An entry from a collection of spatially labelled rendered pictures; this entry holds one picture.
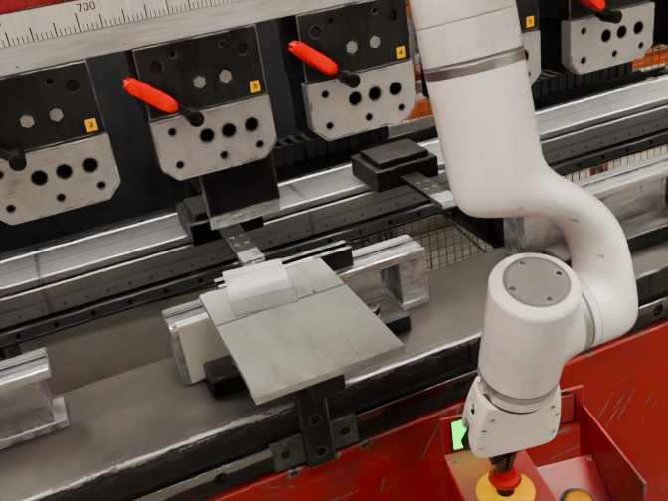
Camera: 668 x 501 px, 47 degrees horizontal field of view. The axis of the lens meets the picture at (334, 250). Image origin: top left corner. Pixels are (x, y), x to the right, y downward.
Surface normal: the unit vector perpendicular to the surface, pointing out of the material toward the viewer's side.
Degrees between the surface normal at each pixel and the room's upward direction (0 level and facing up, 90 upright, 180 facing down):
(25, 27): 90
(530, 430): 110
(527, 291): 21
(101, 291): 90
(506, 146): 79
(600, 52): 90
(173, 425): 0
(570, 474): 35
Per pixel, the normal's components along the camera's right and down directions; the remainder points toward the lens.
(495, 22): 0.36, 0.15
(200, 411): -0.14, -0.88
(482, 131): -0.24, 0.33
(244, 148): 0.38, 0.37
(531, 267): -0.07, -0.71
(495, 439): 0.16, 0.70
